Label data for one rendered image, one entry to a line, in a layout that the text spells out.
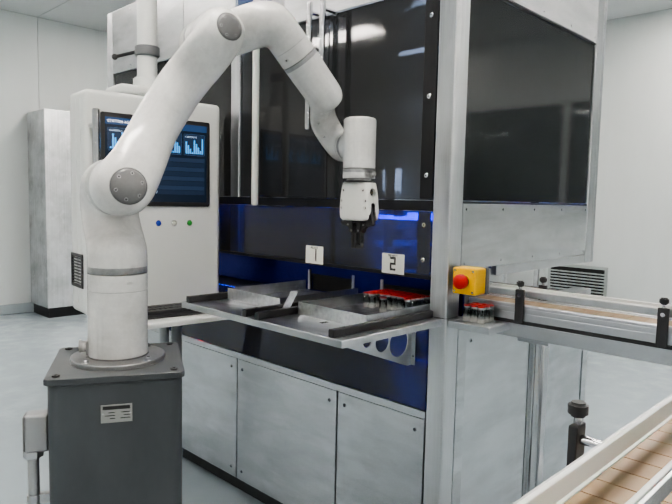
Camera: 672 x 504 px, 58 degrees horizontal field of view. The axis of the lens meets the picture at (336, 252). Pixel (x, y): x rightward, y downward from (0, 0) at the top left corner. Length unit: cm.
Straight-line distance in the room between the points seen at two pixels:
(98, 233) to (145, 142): 21
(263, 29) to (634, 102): 524
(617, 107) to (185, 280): 497
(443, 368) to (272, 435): 85
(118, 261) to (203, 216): 106
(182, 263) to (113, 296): 101
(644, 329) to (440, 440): 63
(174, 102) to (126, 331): 48
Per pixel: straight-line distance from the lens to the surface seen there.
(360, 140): 155
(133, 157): 127
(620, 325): 163
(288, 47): 148
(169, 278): 229
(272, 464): 241
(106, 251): 130
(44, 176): 645
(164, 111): 133
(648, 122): 636
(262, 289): 208
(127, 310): 131
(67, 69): 714
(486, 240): 187
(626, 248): 636
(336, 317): 163
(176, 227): 228
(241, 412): 250
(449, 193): 170
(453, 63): 174
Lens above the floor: 121
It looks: 5 degrees down
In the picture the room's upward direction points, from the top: 1 degrees clockwise
